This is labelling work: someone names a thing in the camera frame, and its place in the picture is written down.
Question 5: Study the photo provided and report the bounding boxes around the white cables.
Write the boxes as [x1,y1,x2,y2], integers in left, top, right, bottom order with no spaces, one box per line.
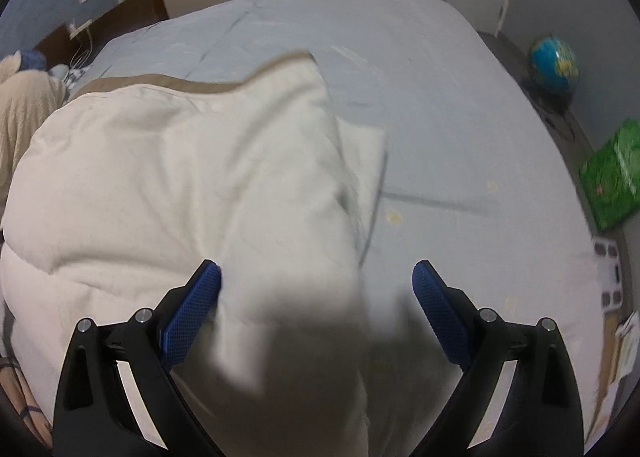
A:
[70,24,96,70]

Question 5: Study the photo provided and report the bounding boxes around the bed with light blue sheet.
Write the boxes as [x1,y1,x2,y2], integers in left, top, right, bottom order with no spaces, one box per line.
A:
[0,0,608,457]

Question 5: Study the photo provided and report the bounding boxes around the brown wooden headboard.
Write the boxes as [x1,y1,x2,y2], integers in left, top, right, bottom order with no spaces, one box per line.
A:
[32,0,171,70]

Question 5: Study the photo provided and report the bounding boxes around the dark blue fuzzy cloth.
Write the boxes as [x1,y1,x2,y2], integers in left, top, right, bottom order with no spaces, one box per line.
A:
[15,48,48,72]

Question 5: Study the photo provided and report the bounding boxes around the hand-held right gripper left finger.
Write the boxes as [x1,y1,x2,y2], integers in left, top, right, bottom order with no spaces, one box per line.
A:
[52,259,222,457]

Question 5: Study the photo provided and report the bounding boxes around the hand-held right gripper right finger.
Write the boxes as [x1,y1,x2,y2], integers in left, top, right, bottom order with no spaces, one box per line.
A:
[411,259,586,457]

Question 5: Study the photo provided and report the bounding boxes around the green plastic bag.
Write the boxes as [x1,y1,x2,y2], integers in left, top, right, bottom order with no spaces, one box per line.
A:
[579,118,640,233]

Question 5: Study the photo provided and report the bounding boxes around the pile of papers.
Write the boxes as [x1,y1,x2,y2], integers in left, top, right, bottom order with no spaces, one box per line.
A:
[595,309,640,433]

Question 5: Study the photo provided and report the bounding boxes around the blue globe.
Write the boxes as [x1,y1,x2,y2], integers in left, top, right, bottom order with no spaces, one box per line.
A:
[525,34,581,110]

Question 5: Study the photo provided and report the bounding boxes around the cream knit sweater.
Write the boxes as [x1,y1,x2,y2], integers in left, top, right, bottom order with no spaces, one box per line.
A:
[0,54,68,208]

